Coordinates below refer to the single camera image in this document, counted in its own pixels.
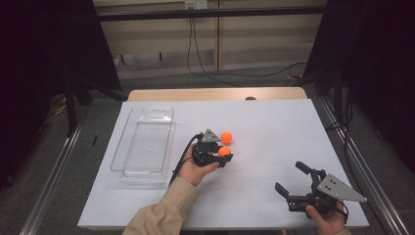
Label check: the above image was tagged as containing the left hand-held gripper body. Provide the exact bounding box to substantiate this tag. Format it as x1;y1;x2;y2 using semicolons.
192;128;221;168

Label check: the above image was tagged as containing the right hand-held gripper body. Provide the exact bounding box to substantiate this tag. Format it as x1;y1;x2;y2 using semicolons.
286;168;368;215

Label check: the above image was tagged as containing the clear plastic container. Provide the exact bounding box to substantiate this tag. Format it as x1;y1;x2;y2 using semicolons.
110;107;175;187

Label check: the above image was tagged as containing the person's left hand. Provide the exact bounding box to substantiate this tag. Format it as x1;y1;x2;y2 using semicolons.
177;143;220;187

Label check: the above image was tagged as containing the person's right hand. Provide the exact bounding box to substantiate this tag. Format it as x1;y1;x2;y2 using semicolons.
304;200;348;235

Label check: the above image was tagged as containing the white table mat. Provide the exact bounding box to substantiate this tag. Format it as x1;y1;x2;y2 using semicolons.
77;99;370;229

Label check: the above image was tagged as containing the light wooden table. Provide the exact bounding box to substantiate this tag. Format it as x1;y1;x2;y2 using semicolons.
126;86;308;102

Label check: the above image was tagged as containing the black metal stand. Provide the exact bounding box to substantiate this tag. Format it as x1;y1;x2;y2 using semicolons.
332;70;348;126
63;72;128;137

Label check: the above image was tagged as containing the black curtain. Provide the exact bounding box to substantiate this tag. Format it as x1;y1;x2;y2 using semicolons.
302;0;415;174
0;0;122;190

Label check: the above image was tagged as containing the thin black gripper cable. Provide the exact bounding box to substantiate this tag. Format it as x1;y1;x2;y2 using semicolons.
336;199;350;225

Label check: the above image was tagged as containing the aluminium frame rail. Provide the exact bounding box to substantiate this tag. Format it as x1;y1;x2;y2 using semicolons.
19;123;84;235
320;97;409;235

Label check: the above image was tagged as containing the black power cable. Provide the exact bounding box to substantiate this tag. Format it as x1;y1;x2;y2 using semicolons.
186;9;243;88
190;9;309;79

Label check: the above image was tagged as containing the white wall socket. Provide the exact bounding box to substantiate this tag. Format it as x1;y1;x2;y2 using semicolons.
184;0;208;10

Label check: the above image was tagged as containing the yellow cable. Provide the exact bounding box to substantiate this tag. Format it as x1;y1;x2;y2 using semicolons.
48;97;68;118

